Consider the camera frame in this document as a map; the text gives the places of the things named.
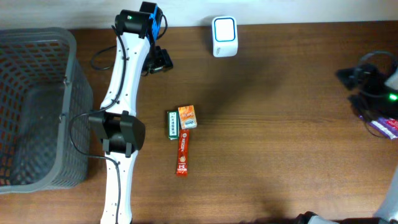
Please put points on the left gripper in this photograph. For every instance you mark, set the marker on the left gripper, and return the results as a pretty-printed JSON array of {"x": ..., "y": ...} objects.
[{"x": 160, "y": 62}]

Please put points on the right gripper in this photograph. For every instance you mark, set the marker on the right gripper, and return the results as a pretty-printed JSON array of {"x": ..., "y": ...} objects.
[{"x": 347, "y": 74}]

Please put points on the green white gum pack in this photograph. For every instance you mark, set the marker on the green white gum pack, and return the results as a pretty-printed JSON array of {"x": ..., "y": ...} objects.
[{"x": 173, "y": 125}]

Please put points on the red purple Carefree pad pack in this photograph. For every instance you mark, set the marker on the red purple Carefree pad pack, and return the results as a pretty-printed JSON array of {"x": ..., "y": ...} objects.
[{"x": 385, "y": 128}]

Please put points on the small orange box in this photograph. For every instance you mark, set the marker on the small orange box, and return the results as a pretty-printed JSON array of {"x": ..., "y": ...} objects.
[{"x": 187, "y": 117}]

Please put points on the red Nescafe coffee sachet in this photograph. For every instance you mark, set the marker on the red Nescafe coffee sachet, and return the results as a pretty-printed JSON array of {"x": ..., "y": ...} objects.
[{"x": 182, "y": 158}]

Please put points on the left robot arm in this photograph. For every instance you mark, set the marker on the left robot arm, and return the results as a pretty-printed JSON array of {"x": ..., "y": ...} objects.
[{"x": 115, "y": 124}]

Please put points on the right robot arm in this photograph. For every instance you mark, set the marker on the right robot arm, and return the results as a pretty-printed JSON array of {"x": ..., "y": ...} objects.
[{"x": 387, "y": 212}]

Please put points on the white barcode scanner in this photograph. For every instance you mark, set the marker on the white barcode scanner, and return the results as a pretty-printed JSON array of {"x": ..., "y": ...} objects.
[{"x": 225, "y": 36}]

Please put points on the grey plastic mesh basket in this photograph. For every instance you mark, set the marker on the grey plastic mesh basket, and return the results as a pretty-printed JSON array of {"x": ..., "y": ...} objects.
[{"x": 44, "y": 138}]

